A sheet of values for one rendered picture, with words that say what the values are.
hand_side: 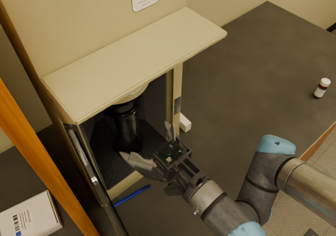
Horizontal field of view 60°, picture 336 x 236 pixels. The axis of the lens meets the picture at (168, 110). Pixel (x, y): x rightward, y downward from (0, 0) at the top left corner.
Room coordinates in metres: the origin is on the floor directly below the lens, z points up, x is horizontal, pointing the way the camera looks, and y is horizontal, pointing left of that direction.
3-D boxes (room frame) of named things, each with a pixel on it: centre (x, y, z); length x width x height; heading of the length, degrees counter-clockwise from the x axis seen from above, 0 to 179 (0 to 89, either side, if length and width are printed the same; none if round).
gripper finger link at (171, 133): (0.41, -0.01, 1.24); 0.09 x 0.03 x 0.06; 7
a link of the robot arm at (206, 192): (0.24, -0.08, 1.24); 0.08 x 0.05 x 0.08; 131
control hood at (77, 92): (0.39, 0.05, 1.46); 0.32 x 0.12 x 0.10; 131
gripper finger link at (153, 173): (0.32, 0.03, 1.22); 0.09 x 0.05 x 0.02; 75
